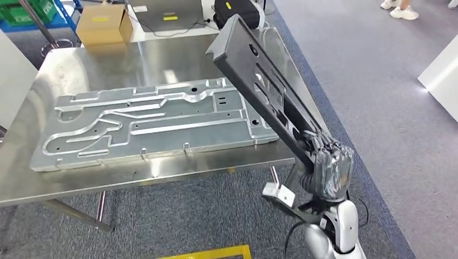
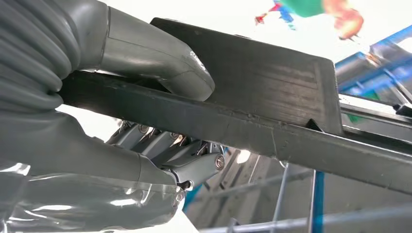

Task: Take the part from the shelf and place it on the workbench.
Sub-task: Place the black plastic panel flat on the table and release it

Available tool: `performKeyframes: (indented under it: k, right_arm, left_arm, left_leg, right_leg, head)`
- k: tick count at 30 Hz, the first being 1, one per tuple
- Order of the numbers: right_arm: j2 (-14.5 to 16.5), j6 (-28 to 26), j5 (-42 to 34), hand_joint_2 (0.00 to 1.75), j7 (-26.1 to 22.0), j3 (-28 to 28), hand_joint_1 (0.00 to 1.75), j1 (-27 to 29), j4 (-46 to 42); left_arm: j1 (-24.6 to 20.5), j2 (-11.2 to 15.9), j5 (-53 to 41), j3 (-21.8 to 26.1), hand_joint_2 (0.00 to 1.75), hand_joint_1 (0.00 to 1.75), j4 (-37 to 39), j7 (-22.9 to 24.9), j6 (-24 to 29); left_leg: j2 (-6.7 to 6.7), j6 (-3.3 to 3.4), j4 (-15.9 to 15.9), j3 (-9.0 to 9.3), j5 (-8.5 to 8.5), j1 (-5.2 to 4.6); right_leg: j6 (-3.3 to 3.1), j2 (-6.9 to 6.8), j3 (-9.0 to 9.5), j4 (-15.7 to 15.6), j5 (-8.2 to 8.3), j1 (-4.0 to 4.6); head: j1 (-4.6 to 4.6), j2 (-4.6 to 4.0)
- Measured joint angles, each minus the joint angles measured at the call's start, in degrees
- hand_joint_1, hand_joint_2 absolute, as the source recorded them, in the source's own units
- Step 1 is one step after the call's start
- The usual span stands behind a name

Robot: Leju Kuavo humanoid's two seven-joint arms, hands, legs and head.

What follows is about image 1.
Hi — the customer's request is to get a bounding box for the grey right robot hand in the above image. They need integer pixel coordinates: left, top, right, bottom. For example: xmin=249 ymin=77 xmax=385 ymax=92
xmin=300 ymin=130 xmax=355 ymax=201

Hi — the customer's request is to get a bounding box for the black plastic licence plate frame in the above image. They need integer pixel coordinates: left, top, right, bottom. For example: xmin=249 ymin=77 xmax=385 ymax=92
xmin=205 ymin=13 xmax=325 ymax=172

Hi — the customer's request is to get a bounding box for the stainless steel workbench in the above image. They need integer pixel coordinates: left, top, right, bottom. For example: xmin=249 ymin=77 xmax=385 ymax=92
xmin=0 ymin=26 xmax=332 ymax=233

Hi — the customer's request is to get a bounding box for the blue metal shelf rack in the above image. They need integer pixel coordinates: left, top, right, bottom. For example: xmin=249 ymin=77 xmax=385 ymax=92
xmin=0 ymin=0 xmax=84 ymax=33

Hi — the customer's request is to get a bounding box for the white box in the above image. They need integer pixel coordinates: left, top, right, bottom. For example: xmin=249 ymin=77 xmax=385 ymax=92
xmin=417 ymin=44 xmax=458 ymax=123

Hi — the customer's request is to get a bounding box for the large stamped metal panel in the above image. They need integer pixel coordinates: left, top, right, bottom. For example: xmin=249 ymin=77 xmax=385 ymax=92
xmin=29 ymin=77 xmax=280 ymax=173

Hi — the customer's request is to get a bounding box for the black bag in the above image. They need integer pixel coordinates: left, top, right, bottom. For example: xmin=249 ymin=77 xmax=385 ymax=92
xmin=213 ymin=0 xmax=261 ymax=30

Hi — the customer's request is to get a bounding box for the white table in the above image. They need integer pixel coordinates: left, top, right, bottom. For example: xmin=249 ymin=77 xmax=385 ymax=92
xmin=80 ymin=23 xmax=221 ymax=47

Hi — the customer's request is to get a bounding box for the grey laptop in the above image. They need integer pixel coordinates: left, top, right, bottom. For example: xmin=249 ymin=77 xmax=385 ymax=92
xmin=128 ymin=0 xmax=206 ymax=33

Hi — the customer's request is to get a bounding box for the brown cardboard box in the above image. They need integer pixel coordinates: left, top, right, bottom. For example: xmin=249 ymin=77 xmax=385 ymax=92
xmin=75 ymin=4 xmax=134 ymax=46

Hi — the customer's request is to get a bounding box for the white partition panel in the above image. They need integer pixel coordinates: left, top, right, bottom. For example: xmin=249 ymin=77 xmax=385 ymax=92
xmin=0 ymin=29 xmax=39 ymax=130

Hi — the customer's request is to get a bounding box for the green plastic crate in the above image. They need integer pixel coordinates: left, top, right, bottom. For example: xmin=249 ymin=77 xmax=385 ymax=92
xmin=0 ymin=0 xmax=58 ymax=28

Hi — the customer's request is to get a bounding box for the black camera bracket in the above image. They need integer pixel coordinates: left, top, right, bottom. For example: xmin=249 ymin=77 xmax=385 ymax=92
xmin=270 ymin=196 xmax=333 ymax=224

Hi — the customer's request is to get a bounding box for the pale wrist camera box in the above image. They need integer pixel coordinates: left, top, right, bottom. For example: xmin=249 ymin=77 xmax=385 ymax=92
xmin=261 ymin=182 xmax=297 ymax=208

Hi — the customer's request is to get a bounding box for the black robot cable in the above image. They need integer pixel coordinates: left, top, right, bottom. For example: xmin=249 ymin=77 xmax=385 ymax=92
xmin=284 ymin=193 xmax=370 ymax=259

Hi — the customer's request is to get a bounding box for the chrome stanchion post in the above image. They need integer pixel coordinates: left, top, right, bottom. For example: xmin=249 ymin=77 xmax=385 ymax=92
xmin=18 ymin=0 xmax=75 ymax=59

